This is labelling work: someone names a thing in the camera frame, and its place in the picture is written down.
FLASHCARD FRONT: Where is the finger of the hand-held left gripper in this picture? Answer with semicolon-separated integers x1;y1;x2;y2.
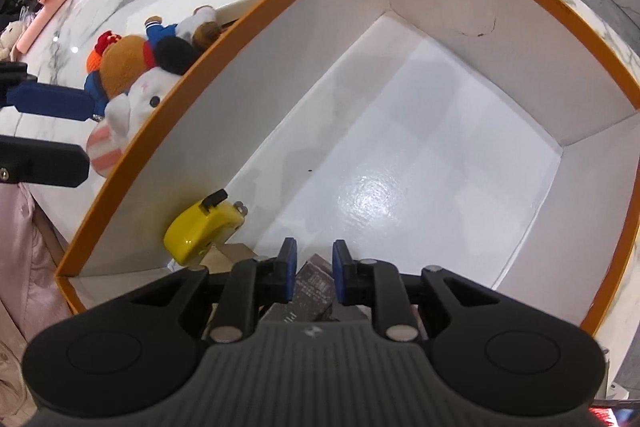
0;62;106;122
0;134;91;188

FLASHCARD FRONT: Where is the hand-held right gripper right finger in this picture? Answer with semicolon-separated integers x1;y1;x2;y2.
332;239;501;342

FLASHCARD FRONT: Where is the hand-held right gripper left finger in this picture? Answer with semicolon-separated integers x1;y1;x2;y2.
127;237;299;343

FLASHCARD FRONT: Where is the dark brown printed box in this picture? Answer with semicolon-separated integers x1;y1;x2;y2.
260;252;371;323

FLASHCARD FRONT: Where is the small brown cardboard box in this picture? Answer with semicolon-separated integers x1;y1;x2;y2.
200;243;261;340

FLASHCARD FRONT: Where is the white plush toy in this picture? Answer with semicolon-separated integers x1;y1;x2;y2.
86;68;183;180

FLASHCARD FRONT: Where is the orange cardboard box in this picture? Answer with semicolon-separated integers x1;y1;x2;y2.
54;0;640;344

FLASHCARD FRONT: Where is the cream plush toy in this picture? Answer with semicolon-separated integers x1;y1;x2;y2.
0;21;28;62

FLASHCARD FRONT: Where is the bear plush with red hat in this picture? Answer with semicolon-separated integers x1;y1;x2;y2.
84;31;157;108

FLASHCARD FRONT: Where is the yellow tape measure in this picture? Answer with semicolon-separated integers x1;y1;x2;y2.
163;189;249;267

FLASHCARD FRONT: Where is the person's pink jacket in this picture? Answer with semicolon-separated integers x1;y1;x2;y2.
0;181;76;413

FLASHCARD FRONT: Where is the black plush toy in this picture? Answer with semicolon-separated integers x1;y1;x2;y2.
154;36;198;75

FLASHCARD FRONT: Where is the small sailor bear plush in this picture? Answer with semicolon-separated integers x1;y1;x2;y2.
144;6;224;54

